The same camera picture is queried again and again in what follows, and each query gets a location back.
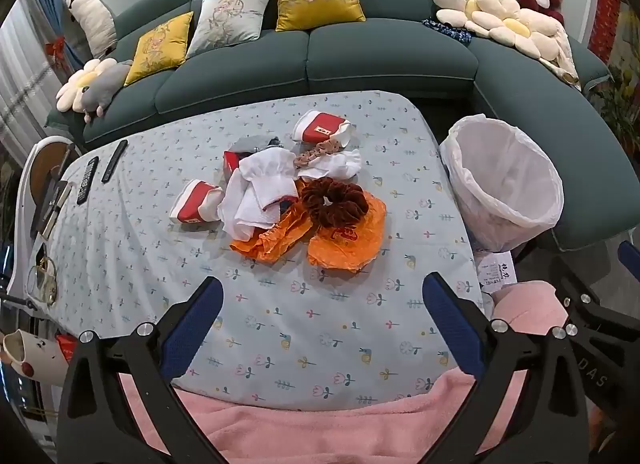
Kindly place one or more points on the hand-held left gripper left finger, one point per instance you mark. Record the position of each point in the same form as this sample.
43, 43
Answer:
197, 324

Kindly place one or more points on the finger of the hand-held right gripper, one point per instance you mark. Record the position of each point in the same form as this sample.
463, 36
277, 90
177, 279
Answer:
631, 251
575, 294

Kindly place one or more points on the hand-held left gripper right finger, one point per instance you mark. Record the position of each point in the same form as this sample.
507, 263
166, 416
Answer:
450, 324

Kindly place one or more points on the orange plastic bag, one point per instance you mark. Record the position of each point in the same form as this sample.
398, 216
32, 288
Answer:
350, 244
272, 241

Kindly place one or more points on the crushed red white paper cup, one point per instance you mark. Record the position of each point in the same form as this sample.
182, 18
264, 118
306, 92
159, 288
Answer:
320, 127
192, 199

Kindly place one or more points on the bin with white bag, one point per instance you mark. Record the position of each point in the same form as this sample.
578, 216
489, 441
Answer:
500, 184

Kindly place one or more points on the dark brown scrunchie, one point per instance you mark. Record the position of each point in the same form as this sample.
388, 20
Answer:
345, 194

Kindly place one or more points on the white ribbed sock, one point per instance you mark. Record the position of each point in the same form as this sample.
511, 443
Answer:
335, 167

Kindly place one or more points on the pink stool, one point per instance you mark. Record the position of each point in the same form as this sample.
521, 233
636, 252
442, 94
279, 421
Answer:
525, 304

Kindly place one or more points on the white paper slip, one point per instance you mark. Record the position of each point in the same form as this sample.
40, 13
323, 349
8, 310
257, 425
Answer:
492, 271

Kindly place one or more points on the floral tablecloth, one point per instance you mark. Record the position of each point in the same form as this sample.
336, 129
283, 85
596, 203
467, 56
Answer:
300, 304

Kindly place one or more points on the small red packet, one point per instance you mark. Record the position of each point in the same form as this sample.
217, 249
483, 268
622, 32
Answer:
66, 348

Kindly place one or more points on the gold-framed small bag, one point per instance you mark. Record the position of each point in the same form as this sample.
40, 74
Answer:
42, 281

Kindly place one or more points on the pink blanket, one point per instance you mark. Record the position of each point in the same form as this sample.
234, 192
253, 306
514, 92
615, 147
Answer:
325, 429

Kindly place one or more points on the cream mug with face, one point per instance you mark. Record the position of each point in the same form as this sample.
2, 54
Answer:
35, 356

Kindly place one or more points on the black remote control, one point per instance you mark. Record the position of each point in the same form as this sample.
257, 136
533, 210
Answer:
87, 179
115, 161

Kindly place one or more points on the black case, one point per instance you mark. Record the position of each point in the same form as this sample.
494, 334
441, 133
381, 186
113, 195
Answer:
50, 206

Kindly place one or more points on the white round side table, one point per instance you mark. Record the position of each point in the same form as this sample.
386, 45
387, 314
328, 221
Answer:
47, 162

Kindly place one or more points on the grey plush toy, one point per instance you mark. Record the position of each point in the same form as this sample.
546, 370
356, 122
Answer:
107, 84

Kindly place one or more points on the small daisy cushion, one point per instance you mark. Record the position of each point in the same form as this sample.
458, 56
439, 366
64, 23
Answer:
75, 87

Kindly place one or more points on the green sofa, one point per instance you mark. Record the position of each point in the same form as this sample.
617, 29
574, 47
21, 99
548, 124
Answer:
390, 54

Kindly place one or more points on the small yellow embroidered pillow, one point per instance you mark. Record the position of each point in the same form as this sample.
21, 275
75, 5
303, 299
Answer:
157, 49

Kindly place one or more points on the blue patterned cloth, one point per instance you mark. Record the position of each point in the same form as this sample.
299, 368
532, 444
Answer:
450, 30

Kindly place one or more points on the white curtain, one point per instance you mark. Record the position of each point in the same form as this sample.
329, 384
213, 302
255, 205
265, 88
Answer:
20, 84

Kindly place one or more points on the grey embroidered pillow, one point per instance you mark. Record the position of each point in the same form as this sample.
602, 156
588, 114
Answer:
230, 19

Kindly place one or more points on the red bow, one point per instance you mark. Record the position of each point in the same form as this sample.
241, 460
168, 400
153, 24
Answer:
56, 48

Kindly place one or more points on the white plush toy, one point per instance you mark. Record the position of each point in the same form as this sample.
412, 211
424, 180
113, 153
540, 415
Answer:
92, 19

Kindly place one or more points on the red wall hanging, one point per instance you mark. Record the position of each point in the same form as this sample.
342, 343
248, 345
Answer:
602, 14

